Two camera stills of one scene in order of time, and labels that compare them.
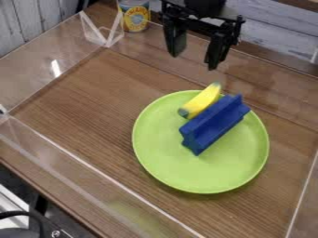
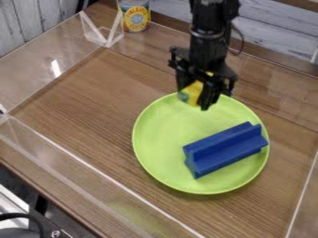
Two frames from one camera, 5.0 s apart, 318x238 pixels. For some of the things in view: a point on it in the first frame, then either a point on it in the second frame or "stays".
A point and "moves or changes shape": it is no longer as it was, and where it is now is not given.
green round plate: (226, 164) stays
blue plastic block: (202, 132) -> (222, 149)
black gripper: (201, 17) -> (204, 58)
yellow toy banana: (202, 101) moves or changes shape
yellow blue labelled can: (135, 15) stays
